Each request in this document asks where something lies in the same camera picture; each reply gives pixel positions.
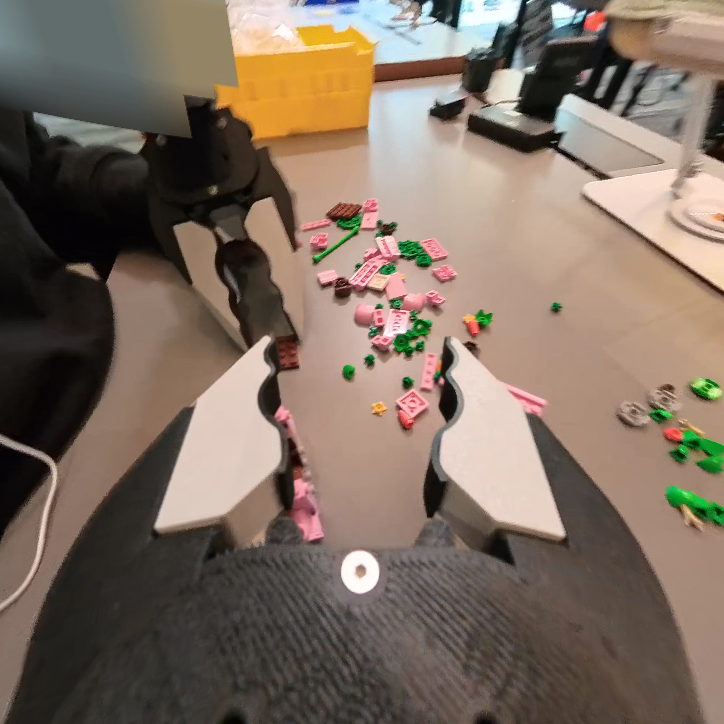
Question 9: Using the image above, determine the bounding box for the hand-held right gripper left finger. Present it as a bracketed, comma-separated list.
[153, 334, 287, 545]

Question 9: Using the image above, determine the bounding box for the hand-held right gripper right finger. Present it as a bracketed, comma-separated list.
[423, 336, 567, 553]

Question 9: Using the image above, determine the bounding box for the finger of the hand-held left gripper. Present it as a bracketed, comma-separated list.
[174, 208, 273, 353]
[233, 194, 307, 347]

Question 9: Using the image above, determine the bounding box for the pink brick-built model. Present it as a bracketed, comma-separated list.
[274, 405, 325, 541]

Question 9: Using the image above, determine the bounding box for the person's left forearm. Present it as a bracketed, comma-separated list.
[0, 107, 151, 279]

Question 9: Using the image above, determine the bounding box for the green toy plant stem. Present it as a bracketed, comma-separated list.
[313, 225, 363, 265]

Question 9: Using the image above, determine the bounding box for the pile of small toy bricks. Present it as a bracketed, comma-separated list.
[300, 198, 549, 432]

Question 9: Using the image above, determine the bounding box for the yellow plastic crate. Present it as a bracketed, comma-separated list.
[216, 25, 378, 140]

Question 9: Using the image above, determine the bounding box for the white plastic bag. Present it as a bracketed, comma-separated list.
[226, 0, 319, 55]

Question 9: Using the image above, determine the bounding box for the person's black clothing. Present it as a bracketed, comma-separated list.
[0, 187, 115, 535]

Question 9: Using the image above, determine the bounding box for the cluster of green grey pieces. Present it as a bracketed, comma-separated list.
[616, 377, 724, 532]

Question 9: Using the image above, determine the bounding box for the small black adapter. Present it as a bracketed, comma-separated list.
[429, 90, 471, 120]

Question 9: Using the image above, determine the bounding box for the flat black box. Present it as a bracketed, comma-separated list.
[467, 106, 559, 153]

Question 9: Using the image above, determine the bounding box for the white desk stand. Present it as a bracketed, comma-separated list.
[582, 0, 724, 295]

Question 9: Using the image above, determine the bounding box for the white round dish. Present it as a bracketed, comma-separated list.
[666, 198, 724, 242]

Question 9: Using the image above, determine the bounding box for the grey flat tray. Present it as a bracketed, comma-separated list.
[556, 93, 664, 179]

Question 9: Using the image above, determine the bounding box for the black upright device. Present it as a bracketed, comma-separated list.
[516, 35, 598, 118]

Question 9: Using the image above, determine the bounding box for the white cable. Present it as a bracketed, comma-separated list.
[0, 434, 59, 613]

